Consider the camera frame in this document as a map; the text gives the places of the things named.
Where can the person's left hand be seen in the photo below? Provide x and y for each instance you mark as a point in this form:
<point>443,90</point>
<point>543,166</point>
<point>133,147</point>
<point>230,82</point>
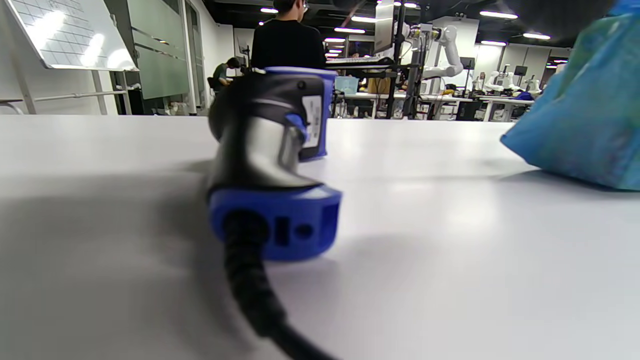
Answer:
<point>560,15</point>

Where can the blue plastic bag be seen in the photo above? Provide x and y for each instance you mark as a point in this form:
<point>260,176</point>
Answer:
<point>590,110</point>

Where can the black and blue barcode scanner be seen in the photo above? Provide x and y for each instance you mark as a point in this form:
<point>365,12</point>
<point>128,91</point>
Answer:
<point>260,140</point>

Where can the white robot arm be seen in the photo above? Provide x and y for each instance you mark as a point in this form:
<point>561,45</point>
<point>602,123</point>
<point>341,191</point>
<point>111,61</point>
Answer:
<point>450,55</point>
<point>500,82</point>

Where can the ceiling light strip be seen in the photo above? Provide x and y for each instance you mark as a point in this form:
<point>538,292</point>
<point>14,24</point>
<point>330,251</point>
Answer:
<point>334,39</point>
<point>363,19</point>
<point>536,36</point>
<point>498,15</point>
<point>349,30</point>

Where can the grey computer monitor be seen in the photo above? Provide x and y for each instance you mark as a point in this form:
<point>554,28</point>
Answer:
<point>384,27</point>

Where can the black standing desk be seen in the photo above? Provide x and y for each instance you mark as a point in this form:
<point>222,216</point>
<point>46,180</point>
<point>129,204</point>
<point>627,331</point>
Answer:
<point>360,61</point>

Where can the frosted glass partition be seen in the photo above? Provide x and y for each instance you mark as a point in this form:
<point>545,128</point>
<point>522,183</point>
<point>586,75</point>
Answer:
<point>157,50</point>

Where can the white whiteboard on stand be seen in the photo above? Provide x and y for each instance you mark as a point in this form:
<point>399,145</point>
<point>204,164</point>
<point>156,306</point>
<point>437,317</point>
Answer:
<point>70,35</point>

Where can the black metal frame post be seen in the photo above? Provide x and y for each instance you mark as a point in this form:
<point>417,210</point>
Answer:
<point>397,60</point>

